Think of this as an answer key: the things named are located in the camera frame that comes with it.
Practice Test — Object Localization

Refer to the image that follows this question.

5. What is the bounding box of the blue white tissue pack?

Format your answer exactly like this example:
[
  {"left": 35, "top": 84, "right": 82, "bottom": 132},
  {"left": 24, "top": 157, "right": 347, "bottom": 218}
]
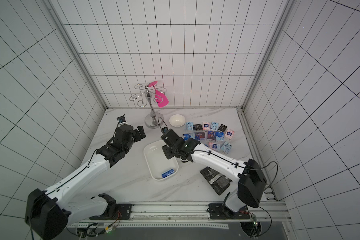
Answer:
[{"left": 183, "top": 133, "right": 195, "bottom": 141}]

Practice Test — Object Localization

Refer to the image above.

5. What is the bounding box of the white storage box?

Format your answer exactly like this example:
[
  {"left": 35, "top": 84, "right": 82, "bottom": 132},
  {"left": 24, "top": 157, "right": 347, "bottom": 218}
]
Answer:
[{"left": 143, "top": 140, "right": 179, "bottom": 181}]

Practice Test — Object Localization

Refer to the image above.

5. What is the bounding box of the light blue tissue pack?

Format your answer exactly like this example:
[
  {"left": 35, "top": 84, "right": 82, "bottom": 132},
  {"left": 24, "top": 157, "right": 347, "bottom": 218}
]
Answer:
[{"left": 186, "top": 122, "right": 194, "bottom": 132}]

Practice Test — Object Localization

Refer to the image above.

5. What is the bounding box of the blue red tissue pack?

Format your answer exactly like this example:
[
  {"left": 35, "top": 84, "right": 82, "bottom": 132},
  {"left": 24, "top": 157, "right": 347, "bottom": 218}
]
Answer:
[{"left": 194, "top": 132, "right": 206, "bottom": 141}]

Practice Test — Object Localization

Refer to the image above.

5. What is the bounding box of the small black tissue pack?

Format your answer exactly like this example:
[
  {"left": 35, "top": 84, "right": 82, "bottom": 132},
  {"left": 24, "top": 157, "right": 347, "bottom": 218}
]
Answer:
[{"left": 194, "top": 124, "right": 203, "bottom": 131}]

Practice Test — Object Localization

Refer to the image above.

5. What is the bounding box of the pink Tempo side pack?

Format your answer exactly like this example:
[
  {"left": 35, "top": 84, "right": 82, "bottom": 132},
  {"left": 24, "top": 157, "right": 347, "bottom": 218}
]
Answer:
[{"left": 202, "top": 122, "right": 211, "bottom": 131}]

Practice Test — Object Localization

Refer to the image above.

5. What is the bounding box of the blue orange tissue pack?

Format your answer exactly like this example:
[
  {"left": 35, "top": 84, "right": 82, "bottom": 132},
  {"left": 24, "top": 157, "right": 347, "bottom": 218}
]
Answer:
[{"left": 207, "top": 131, "right": 216, "bottom": 141}]

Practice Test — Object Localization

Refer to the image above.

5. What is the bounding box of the black Face tissue pack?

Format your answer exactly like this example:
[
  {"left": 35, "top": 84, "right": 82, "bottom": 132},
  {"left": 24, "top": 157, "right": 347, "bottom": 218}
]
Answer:
[{"left": 218, "top": 124, "right": 227, "bottom": 133}]

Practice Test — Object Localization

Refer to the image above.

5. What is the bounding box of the pink white tissue pack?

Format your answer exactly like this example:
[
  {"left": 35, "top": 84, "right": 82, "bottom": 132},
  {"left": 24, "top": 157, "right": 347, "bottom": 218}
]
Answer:
[{"left": 225, "top": 129, "right": 235, "bottom": 141}]

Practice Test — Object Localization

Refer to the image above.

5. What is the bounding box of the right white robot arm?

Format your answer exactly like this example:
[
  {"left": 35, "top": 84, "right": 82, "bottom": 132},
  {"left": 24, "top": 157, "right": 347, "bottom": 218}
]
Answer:
[{"left": 161, "top": 127, "right": 267, "bottom": 219}]

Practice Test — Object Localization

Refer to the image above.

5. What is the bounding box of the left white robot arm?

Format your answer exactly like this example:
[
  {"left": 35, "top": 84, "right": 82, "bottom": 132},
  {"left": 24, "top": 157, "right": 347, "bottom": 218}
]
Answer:
[{"left": 25, "top": 125, "right": 146, "bottom": 240}]

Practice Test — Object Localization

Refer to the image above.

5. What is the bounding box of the white ceramic bowl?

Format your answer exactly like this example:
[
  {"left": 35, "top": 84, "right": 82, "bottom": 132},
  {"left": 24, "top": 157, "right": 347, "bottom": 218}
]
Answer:
[{"left": 169, "top": 114, "right": 186, "bottom": 128}]

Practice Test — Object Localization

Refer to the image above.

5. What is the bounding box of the chrome hook stand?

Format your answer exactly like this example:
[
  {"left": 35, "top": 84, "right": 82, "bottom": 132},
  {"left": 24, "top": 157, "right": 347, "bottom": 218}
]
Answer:
[{"left": 129, "top": 84, "right": 164, "bottom": 129}]

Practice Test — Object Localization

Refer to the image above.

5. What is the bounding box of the black packaged item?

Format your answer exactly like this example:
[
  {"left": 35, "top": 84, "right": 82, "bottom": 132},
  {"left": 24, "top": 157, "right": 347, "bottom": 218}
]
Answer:
[{"left": 200, "top": 167, "right": 232, "bottom": 196}]

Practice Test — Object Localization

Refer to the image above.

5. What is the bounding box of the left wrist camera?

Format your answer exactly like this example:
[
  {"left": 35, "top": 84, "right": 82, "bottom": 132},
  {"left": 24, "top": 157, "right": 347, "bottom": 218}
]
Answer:
[{"left": 117, "top": 116, "right": 126, "bottom": 124}]

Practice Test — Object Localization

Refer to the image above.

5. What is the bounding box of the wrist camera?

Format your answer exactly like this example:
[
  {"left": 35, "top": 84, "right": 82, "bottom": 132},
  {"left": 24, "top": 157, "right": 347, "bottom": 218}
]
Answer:
[
  {"left": 117, "top": 116, "right": 126, "bottom": 124},
  {"left": 161, "top": 127, "right": 168, "bottom": 134}
]

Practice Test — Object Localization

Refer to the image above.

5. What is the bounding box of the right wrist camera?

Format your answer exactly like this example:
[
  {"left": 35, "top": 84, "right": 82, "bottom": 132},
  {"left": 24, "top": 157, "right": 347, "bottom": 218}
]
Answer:
[{"left": 161, "top": 127, "right": 168, "bottom": 134}]

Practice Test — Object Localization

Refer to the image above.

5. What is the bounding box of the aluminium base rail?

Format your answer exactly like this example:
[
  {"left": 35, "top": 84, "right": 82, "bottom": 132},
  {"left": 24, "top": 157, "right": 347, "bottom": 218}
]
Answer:
[{"left": 68, "top": 202, "right": 292, "bottom": 229}]

